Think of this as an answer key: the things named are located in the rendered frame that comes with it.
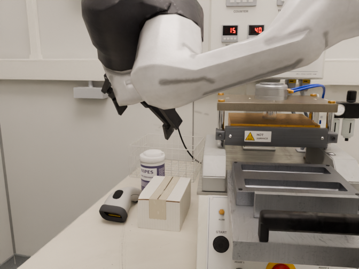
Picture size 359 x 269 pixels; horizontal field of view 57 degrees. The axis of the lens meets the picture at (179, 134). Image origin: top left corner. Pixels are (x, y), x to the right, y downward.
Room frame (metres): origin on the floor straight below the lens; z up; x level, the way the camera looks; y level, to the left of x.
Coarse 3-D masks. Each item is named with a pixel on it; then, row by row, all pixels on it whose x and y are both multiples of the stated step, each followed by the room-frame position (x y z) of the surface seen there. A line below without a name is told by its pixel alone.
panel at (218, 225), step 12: (216, 204) 0.65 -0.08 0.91; (216, 216) 0.64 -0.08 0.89; (228, 216) 0.64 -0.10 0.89; (216, 228) 0.63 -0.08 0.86; (228, 228) 0.63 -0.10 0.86; (228, 240) 0.62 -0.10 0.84; (216, 252) 0.61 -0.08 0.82; (228, 252) 0.61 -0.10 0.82; (216, 264) 0.60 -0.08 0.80; (228, 264) 0.60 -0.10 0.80; (240, 264) 0.59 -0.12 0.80; (252, 264) 0.59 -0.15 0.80; (264, 264) 0.59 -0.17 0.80; (288, 264) 0.59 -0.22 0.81
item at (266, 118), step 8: (264, 112) 0.83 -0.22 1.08; (272, 112) 0.82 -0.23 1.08; (232, 120) 0.81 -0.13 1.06; (240, 120) 0.81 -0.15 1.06; (248, 120) 0.81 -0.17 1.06; (256, 120) 0.81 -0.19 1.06; (264, 120) 0.81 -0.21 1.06; (272, 120) 0.81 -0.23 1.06; (280, 120) 0.81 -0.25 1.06; (288, 120) 0.81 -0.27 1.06; (296, 120) 0.81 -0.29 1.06; (304, 120) 0.81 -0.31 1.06; (312, 120) 0.86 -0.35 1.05
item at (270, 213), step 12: (264, 216) 0.40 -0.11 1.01; (276, 216) 0.40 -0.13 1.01; (288, 216) 0.39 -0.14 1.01; (300, 216) 0.39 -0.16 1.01; (312, 216) 0.39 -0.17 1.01; (324, 216) 0.39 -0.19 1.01; (336, 216) 0.39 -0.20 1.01; (348, 216) 0.39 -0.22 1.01; (264, 228) 0.40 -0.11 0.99; (276, 228) 0.39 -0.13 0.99; (288, 228) 0.39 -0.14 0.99; (300, 228) 0.39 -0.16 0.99; (312, 228) 0.39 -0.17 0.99; (324, 228) 0.39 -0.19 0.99; (336, 228) 0.39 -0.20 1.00; (348, 228) 0.38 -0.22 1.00; (264, 240) 0.40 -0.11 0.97
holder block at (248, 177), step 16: (240, 176) 0.58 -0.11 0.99; (256, 176) 0.58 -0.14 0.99; (272, 176) 0.58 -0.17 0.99; (288, 176) 0.58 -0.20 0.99; (304, 176) 0.58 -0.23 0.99; (320, 176) 0.58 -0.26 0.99; (336, 176) 0.58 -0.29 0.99; (240, 192) 0.51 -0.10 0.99; (288, 192) 0.51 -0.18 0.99; (304, 192) 0.51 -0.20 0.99; (320, 192) 0.51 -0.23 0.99; (336, 192) 0.51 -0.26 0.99; (352, 192) 0.51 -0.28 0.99
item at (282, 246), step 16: (256, 192) 0.47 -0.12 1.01; (272, 192) 0.47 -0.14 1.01; (240, 208) 0.50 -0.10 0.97; (256, 208) 0.47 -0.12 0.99; (272, 208) 0.46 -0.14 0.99; (288, 208) 0.46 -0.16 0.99; (304, 208) 0.46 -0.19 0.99; (320, 208) 0.46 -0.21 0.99; (336, 208) 0.45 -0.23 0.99; (352, 208) 0.45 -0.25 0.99; (240, 224) 0.45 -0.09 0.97; (256, 224) 0.45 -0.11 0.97; (240, 240) 0.40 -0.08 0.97; (256, 240) 0.40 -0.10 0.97; (272, 240) 0.40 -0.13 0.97; (288, 240) 0.40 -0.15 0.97; (304, 240) 0.40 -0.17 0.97; (320, 240) 0.40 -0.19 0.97; (336, 240) 0.40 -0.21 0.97; (352, 240) 0.40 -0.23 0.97; (240, 256) 0.40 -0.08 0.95; (256, 256) 0.40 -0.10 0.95; (272, 256) 0.39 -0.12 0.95; (288, 256) 0.39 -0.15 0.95; (304, 256) 0.39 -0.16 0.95; (320, 256) 0.39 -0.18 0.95; (336, 256) 0.39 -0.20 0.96; (352, 256) 0.38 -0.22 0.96
